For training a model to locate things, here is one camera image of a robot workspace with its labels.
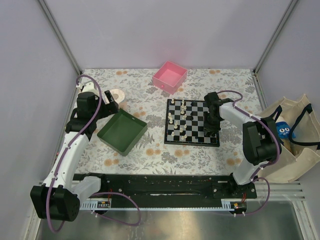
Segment pink toilet paper roll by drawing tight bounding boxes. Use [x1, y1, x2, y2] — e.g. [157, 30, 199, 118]
[110, 88, 127, 111]

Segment cream canvas tote bag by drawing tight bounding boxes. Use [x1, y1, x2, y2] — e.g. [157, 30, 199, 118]
[258, 94, 320, 184]

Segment black white chess board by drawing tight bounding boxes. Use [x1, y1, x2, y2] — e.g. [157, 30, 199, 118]
[164, 99, 220, 147]

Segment blue cartoon face package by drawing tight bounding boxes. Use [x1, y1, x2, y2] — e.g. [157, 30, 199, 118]
[275, 120, 291, 139]

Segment pink plastic box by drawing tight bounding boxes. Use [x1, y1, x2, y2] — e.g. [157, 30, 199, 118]
[152, 61, 188, 95]

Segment aluminium rail frame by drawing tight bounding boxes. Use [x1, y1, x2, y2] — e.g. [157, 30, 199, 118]
[255, 181, 305, 201]

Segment green plastic tray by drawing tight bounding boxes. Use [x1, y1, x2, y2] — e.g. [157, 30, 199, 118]
[97, 109, 148, 157]

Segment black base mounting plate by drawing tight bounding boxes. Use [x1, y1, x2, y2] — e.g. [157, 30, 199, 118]
[51, 172, 258, 209]

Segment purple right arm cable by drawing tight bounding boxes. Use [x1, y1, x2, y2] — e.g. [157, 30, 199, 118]
[216, 90, 283, 217]

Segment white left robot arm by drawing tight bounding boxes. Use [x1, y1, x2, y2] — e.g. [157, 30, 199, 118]
[30, 82, 119, 222]

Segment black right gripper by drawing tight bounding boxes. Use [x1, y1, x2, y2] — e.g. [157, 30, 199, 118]
[202, 111, 221, 136]

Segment white slotted cable duct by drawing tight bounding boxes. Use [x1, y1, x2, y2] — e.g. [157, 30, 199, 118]
[79, 199, 112, 211]

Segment floral patterned table mat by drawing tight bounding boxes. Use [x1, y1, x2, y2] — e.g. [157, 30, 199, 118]
[76, 69, 262, 175]

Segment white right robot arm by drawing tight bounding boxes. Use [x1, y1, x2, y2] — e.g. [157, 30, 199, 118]
[203, 92, 281, 198]

